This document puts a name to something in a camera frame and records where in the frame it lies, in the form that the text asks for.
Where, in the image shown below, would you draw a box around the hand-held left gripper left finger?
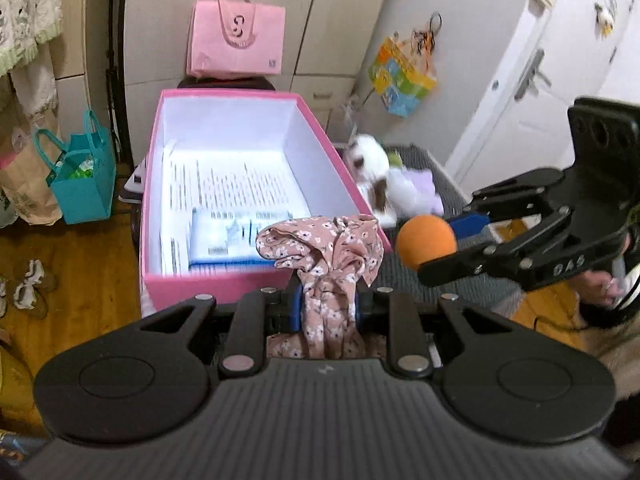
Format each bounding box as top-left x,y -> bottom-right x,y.
137,284 -> 304,381

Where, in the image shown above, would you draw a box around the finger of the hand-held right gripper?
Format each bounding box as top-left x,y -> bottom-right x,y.
416,209 -> 577,289
446,167 -> 569,237

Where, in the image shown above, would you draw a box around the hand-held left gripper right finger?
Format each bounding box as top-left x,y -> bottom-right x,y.
354,286 -> 518,381

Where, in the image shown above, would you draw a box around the grey ribbed storage bin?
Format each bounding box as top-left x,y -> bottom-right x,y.
335,144 -> 523,313

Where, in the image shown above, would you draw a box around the orange ball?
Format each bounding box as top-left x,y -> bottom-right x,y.
396,215 -> 457,271

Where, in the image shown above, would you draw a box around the pink floral cloth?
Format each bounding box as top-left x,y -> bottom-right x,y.
256,214 -> 385,360

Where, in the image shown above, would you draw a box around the white brown plush dog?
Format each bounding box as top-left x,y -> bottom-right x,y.
344,134 -> 413,226

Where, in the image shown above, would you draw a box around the pink cardboard box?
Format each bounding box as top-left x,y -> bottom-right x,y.
140,89 -> 392,311

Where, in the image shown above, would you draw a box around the person's right hand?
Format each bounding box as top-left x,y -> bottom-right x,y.
574,267 -> 628,308

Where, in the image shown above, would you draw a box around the purple cloth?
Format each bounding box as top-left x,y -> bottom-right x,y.
402,167 -> 444,216

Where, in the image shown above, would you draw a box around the blue white packet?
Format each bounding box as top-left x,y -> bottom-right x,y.
189,207 -> 296,267

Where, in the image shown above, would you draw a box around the printed paper sheets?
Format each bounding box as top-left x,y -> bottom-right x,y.
160,141 -> 311,276

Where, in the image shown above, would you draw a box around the colourful gift bag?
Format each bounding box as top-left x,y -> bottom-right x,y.
368,12 -> 443,118

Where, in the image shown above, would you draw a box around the person's beige fleece clothing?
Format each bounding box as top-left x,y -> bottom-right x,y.
575,310 -> 640,403

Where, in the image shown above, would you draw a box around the small plush door ornament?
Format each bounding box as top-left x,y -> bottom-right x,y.
594,2 -> 616,37

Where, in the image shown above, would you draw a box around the grey white sneakers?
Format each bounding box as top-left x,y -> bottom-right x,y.
121,156 -> 149,207

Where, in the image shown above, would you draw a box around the teal gift bag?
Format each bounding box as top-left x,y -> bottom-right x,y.
33,110 -> 117,226

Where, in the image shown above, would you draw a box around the white wardrobe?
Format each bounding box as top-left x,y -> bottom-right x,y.
125,0 -> 398,128

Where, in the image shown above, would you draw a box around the white slipper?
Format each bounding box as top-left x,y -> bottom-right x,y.
13,281 -> 49,320
25,259 -> 57,292

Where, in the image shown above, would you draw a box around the pink tote bag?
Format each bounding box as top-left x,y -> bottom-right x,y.
186,0 -> 287,80

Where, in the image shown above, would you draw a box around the brown paper bag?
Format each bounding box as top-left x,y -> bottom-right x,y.
0,125 -> 63,226

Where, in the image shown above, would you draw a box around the white fleece pants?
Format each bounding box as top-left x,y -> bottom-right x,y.
10,42 -> 62,125

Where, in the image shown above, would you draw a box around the white knitted cardigan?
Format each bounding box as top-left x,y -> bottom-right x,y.
0,0 -> 63,77

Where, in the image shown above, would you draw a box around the silver door handle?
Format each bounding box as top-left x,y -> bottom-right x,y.
515,49 -> 553,101

